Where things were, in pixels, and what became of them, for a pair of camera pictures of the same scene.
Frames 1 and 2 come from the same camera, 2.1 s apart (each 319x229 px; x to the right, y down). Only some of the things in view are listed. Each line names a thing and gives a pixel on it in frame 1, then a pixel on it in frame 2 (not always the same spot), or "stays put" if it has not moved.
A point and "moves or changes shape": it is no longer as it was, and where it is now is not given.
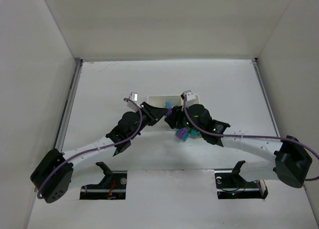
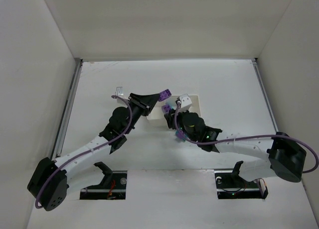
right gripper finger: [172, 117] stays put
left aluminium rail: [60, 139] stays put
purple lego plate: [169, 110] moves or changes shape
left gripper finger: [153, 112] -> [146, 102]
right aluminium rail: [256, 65] stays put
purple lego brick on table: [182, 132] stays put
